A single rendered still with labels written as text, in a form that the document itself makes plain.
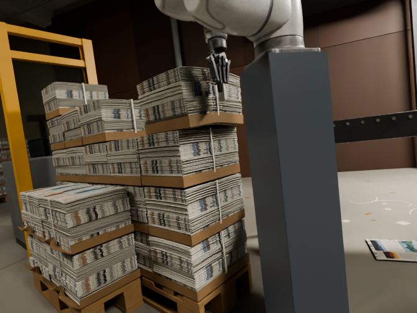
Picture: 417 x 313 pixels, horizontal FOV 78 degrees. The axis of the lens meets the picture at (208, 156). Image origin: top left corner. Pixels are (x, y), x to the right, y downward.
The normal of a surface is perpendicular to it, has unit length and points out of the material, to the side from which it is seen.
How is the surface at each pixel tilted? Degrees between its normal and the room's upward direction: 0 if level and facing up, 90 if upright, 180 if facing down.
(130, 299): 90
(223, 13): 145
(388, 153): 90
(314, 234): 90
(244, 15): 137
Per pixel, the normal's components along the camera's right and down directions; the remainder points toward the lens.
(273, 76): 0.28, 0.03
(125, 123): 0.76, -0.04
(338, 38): -0.35, 0.11
